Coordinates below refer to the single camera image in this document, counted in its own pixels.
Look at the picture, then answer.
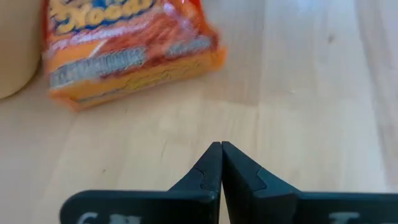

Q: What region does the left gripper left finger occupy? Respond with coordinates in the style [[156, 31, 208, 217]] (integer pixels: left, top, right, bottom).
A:
[[60, 141, 223, 224]]

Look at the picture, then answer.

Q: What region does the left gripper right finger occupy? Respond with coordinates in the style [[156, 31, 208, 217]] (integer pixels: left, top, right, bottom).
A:
[[222, 141, 398, 224]]

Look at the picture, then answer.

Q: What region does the red Saucy Noods pack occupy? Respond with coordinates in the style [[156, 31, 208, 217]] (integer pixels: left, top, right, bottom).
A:
[[42, 0, 227, 112]]

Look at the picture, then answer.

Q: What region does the yellow plastic bin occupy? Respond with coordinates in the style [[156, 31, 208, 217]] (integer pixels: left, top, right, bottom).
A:
[[0, 0, 43, 100]]

